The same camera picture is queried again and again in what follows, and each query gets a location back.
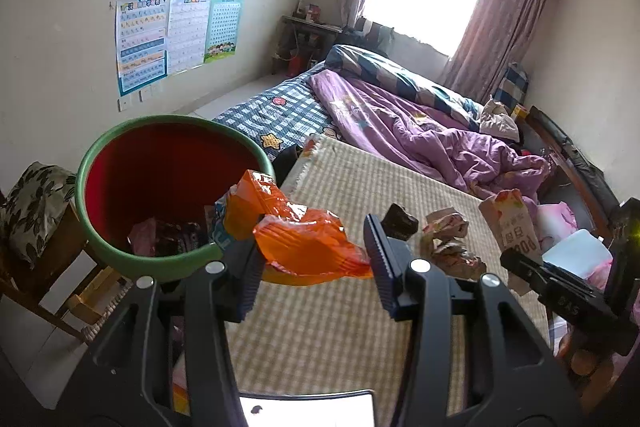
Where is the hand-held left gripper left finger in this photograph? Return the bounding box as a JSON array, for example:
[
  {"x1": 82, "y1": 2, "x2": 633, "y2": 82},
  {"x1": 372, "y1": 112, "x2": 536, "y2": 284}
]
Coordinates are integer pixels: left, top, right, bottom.
[{"x1": 92, "y1": 247, "x2": 266, "y2": 427}]

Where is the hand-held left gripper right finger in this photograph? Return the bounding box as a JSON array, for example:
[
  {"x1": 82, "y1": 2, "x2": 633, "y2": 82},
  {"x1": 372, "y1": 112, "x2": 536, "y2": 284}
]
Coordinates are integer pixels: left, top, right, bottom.
[{"x1": 362, "y1": 213, "x2": 572, "y2": 427}]

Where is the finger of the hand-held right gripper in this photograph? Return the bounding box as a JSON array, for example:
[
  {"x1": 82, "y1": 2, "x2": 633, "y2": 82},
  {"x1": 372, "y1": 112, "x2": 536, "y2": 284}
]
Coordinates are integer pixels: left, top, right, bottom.
[{"x1": 500, "y1": 248, "x2": 557, "y2": 294}]

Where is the white pink printed carton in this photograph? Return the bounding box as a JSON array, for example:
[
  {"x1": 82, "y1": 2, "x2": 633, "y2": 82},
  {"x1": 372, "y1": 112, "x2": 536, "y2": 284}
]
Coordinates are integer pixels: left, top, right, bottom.
[{"x1": 478, "y1": 188, "x2": 546, "y2": 297}]

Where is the orange snack wrapper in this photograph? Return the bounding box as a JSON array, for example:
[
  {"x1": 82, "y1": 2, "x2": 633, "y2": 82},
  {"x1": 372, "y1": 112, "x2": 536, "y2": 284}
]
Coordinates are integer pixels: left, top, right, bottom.
[{"x1": 215, "y1": 169, "x2": 375, "y2": 284}]

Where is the dark blue snack wrapper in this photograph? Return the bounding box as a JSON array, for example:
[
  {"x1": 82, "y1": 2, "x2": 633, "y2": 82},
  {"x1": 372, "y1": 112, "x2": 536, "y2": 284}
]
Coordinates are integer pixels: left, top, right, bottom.
[{"x1": 155, "y1": 219, "x2": 208, "y2": 256}]

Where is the green and red plastic bin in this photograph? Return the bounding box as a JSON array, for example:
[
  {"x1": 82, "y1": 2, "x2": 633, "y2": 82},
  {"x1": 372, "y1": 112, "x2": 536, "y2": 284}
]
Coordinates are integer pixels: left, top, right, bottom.
[{"x1": 76, "y1": 114, "x2": 276, "y2": 283}]

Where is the dark brown wrapper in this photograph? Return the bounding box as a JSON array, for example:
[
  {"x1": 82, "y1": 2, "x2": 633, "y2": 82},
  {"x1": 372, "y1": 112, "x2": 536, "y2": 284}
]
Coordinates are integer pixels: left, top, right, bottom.
[{"x1": 382, "y1": 203, "x2": 420, "y2": 242}]

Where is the light blue pillow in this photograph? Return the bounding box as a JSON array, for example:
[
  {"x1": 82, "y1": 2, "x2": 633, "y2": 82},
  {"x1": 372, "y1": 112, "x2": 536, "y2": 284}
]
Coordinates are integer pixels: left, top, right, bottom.
[{"x1": 542, "y1": 229, "x2": 612, "y2": 279}]

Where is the pink printed pillow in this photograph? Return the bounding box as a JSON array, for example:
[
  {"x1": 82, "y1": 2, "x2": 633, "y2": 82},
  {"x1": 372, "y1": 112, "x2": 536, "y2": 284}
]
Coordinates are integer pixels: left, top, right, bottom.
[{"x1": 536, "y1": 202, "x2": 579, "y2": 253}]

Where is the crumpled brown red wrapper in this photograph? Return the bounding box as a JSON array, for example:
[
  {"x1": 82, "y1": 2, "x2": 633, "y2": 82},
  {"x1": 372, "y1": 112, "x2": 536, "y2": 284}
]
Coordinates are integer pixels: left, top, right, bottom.
[{"x1": 432, "y1": 242, "x2": 487, "y2": 282}]

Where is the pink crumpled wrapper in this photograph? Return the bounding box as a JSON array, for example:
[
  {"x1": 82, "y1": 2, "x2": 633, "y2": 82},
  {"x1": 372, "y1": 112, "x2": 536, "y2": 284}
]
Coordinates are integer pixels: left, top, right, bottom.
[{"x1": 422, "y1": 207, "x2": 470, "y2": 253}]

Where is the beige checked woven mat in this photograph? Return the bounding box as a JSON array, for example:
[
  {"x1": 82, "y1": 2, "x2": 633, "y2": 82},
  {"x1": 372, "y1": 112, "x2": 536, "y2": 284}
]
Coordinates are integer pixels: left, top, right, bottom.
[{"x1": 172, "y1": 134, "x2": 553, "y2": 413}]

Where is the dark bed headboard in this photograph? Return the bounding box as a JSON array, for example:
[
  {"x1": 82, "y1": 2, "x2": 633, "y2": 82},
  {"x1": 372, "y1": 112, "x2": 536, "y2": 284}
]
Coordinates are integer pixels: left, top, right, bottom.
[{"x1": 525, "y1": 106, "x2": 621, "y2": 228}]

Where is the purple duvet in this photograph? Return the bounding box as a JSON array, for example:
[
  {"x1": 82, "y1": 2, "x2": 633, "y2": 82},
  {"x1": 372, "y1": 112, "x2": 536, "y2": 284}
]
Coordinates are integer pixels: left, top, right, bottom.
[{"x1": 310, "y1": 69, "x2": 551, "y2": 202}]

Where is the black cloth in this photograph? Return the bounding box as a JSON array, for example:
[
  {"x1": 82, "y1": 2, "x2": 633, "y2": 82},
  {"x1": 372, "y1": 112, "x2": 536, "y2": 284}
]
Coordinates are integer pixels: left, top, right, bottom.
[{"x1": 274, "y1": 144, "x2": 302, "y2": 178}]

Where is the beige crumpled cloth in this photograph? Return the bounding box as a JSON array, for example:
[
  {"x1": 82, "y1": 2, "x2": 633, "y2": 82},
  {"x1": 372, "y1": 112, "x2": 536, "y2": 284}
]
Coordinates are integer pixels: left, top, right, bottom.
[{"x1": 480, "y1": 99, "x2": 521, "y2": 140}]

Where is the wooden stool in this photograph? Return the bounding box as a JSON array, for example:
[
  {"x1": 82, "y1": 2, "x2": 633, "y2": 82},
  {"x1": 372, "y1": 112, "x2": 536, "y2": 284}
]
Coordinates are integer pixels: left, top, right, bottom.
[{"x1": 65, "y1": 267, "x2": 132, "y2": 345}]

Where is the blue plaid bed sheet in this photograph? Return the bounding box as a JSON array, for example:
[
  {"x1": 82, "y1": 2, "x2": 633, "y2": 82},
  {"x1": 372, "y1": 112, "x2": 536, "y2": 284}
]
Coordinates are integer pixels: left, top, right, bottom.
[{"x1": 212, "y1": 69, "x2": 346, "y2": 162}]

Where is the blue striped quilt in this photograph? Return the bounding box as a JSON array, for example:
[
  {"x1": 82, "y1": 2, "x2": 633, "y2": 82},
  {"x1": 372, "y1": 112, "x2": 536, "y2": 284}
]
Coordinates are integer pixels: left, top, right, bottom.
[{"x1": 325, "y1": 44, "x2": 483, "y2": 132}]

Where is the blue plaid pillow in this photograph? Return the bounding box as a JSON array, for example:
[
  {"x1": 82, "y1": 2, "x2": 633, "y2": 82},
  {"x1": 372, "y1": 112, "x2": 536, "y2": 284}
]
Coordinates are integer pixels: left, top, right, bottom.
[{"x1": 500, "y1": 63, "x2": 530, "y2": 108}]

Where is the wooden chair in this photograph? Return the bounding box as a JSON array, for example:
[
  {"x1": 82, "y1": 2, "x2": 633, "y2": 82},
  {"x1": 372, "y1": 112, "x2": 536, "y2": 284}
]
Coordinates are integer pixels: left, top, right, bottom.
[{"x1": 0, "y1": 164, "x2": 126, "y2": 348}]

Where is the leaf print cushion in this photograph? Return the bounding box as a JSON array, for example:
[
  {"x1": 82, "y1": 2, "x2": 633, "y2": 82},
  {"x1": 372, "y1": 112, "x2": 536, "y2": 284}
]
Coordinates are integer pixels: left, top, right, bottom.
[{"x1": 0, "y1": 162, "x2": 78, "y2": 270}]

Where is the dark cluttered desk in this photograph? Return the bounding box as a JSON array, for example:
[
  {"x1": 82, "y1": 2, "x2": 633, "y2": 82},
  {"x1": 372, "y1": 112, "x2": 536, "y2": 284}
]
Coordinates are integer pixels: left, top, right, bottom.
[{"x1": 279, "y1": 0, "x2": 345, "y2": 74}]

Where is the white chart wall poster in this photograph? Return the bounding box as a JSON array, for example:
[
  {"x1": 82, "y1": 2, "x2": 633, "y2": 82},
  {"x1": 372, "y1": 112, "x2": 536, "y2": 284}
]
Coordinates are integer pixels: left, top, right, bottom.
[{"x1": 166, "y1": 0, "x2": 215, "y2": 75}]

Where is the blue number wall poster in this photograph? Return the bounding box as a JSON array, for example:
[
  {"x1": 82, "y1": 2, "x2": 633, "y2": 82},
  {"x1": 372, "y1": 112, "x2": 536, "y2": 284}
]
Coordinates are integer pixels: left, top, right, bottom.
[{"x1": 203, "y1": 0, "x2": 243, "y2": 64}]

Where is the large blue wall poster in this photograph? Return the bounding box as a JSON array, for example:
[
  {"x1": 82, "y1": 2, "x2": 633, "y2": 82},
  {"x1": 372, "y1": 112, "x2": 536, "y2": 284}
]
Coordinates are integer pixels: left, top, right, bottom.
[{"x1": 116, "y1": 0, "x2": 169, "y2": 96}]

